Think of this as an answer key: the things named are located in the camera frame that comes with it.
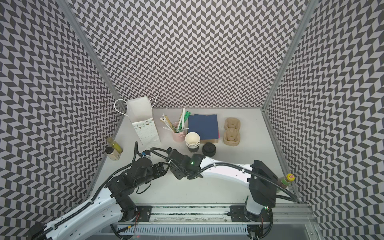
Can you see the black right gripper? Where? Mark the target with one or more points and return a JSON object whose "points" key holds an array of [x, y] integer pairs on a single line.
{"points": [[175, 172]]}

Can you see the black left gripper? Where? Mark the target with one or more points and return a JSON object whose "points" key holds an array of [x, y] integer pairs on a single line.
{"points": [[160, 170]]}

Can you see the black cup lid stack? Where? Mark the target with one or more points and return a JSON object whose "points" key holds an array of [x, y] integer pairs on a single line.
{"points": [[209, 149]]}

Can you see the beige pulp cup carrier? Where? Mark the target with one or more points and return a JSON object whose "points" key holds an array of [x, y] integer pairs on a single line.
{"points": [[232, 136]]}

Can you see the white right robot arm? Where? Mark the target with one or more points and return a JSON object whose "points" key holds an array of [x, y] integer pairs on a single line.
{"points": [[257, 177]]}

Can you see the white paper takeout bag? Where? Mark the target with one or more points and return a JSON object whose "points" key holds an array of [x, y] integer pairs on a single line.
{"points": [[140, 113]]}

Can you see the stack of paper cups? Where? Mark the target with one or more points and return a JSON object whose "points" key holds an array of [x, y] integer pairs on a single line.
{"points": [[192, 141]]}

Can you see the pink utensil holder cup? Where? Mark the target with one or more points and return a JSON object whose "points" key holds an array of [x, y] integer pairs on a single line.
{"points": [[179, 136]]}

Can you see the green yellow bottle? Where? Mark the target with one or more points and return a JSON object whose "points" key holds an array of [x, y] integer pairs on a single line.
{"points": [[112, 143]]}

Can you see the brown cardboard napkin box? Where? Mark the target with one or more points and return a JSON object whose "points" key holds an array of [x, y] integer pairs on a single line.
{"points": [[213, 141]]}

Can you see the blue napkin stack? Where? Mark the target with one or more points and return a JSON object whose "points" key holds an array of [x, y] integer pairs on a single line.
{"points": [[206, 126]]}

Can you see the green straws bundle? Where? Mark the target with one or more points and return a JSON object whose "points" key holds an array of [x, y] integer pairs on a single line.
{"points": [[183, 118]]}

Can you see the yellow capped bottle right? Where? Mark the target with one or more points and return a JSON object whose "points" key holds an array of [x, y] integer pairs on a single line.
{"points": [[286, 180]]}

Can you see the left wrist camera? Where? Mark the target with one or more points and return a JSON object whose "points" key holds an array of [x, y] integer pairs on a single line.
{"points": [[146, 154]]}

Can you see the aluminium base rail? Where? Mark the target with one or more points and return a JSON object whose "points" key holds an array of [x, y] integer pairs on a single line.
{"points": [[286, 221]]}

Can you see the aluminium corner post left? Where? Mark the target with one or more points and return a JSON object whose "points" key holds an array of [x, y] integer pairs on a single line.
{"points": [[72, 20]]}

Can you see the aluminium corner post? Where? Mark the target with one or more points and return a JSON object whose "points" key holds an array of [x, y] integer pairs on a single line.
{"points": [[310, 9], [72, 20]]}

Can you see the aluminium corner post right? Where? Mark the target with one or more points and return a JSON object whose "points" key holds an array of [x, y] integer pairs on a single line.
{"points": [[310, 9]]}

